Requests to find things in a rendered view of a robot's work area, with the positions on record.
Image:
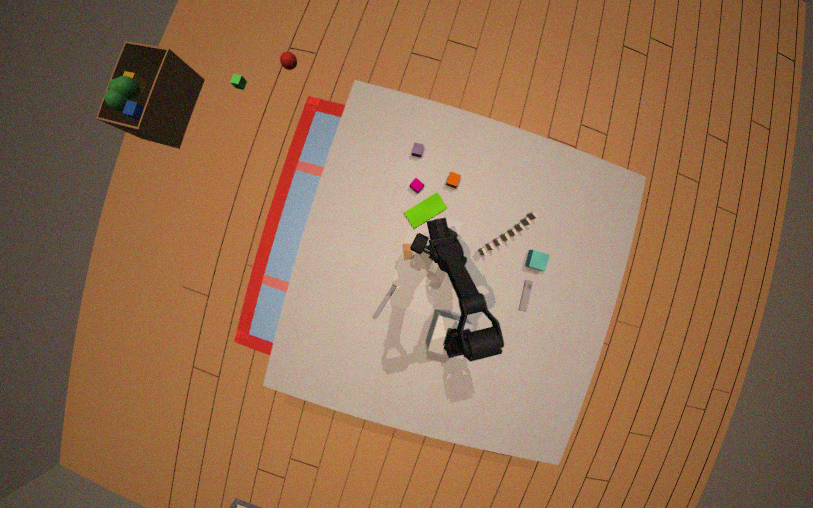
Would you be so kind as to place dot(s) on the teal block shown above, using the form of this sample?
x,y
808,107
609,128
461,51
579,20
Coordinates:
x,y
537,260

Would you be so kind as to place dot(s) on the magenta block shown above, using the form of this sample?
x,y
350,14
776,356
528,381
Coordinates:
x,y
416,185

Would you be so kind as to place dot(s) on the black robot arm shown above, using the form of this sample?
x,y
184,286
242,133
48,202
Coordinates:
x,y
448,253

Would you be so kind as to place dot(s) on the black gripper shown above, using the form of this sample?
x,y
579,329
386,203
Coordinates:
x,y
419,244

